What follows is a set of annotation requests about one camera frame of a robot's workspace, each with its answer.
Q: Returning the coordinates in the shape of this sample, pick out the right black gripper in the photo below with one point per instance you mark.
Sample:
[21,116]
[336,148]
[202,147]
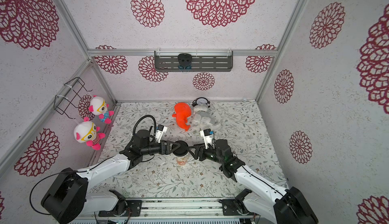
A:
[202,151]

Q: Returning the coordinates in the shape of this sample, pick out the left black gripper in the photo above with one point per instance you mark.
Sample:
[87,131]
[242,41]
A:
[168,147]

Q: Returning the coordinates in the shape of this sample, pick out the black cup lid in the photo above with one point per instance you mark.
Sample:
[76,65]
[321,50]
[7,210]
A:
[180,149]

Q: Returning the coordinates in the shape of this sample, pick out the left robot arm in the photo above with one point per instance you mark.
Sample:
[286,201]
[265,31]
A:
[68,196]

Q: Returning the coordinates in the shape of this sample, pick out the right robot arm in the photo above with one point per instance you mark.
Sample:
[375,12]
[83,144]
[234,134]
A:
[272,202]

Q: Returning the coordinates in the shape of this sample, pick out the white grey plush rabbit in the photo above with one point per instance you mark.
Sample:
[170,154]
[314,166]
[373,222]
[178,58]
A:
[203,120]

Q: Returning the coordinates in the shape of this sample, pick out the small alarm clock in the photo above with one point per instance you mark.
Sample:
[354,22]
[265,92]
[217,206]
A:
[201,101]

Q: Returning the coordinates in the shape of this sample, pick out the upper pink white doll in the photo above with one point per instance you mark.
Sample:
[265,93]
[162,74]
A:
[100,108]

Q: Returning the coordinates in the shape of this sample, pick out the pink white doll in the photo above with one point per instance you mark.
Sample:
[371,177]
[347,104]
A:
[87,132]
[100,108]

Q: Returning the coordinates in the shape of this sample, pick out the lower pink white doll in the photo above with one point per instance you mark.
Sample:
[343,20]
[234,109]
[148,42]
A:
[87,132]

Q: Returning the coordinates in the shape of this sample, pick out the black object on shelf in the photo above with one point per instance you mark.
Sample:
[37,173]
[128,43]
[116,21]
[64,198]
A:
[185,61]

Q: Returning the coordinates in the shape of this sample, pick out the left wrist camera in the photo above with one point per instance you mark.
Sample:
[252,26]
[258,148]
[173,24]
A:
[160,131]

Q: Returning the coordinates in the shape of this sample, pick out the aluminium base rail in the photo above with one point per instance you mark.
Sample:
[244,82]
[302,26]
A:
[186,208]

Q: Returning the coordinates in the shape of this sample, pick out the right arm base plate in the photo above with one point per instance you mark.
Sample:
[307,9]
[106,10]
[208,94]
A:
[233,207]

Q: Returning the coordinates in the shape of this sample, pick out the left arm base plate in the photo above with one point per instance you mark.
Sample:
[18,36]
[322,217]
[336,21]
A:
[129,208]

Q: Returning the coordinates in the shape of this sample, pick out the grey metal wall shelf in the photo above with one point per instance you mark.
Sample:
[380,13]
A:
[201,62]

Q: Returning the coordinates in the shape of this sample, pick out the black wire basket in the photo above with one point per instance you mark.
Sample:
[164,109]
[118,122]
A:
[75,100]

